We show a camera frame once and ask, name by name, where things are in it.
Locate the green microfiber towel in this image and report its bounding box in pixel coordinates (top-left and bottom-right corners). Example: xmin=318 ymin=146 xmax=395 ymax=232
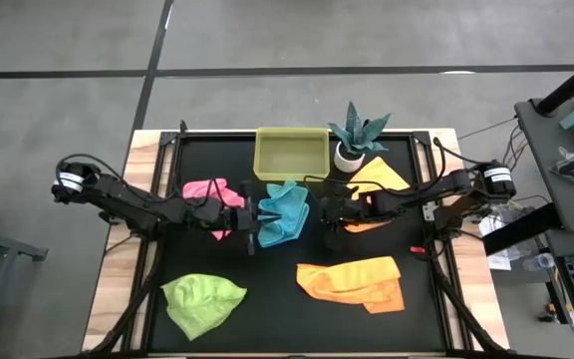
xmin=160 ymin=272 xmax=248 ymax=342

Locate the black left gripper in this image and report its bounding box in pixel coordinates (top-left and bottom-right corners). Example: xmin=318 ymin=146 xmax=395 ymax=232
xmin=225 ymin=179 xmax=281 ymax=256

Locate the black aluminium table frame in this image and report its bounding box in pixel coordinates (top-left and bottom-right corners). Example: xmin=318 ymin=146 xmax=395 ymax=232
xmin=82 ymin=119 xmax=512 ymax=359

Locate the small yellow black tool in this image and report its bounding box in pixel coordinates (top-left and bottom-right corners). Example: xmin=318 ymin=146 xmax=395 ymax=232
xmin=538 ymin=303 xmax=560 ymax=323

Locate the pink microfiber towel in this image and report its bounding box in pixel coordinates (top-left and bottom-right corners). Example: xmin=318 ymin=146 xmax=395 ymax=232
xmin=181 ymin=178 xmax=246 ymax=242

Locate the yellow-green plastic bin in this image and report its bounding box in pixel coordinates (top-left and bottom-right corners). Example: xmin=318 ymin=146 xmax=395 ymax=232
xmin=252 ymin=126 xmax=332 ymax=182

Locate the black table mat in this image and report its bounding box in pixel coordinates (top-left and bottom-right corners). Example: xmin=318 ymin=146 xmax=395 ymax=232
xmin=146 ymin=133 xmax=448 ymax=353

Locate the potted plant in white pot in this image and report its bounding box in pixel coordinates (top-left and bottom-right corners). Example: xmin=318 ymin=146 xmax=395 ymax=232
xmin=327 ymin=101 xmax=393 ymax=175

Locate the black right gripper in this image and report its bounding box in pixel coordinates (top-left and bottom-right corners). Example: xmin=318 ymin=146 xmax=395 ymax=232
xmin=316 ymin=191 xmax=368 ymax=251

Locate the clear plastic bottle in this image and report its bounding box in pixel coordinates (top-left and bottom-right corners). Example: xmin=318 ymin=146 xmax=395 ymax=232
xmin=522 ymin=252 xmax=556 ymax=273

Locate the black pole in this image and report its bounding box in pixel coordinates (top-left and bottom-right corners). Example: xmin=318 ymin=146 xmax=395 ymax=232
xmin=535 ymin=49 xmax=574 ymax=116

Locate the grey side desk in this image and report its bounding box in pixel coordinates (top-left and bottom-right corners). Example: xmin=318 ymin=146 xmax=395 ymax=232
xmin=480 ymin=97 xmax=574 ymax=359

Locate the orange microfiber towel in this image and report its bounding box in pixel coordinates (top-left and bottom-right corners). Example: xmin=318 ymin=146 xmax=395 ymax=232
xmin=342 ymin=156 xmax=412 ymax=234
xmin=295 ymin=255 xmax=407 ymax=315

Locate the blue microfiber towel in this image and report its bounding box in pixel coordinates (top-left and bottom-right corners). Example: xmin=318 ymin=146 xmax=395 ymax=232
xmin=256 ymin=179 xmax=311 ymax=249

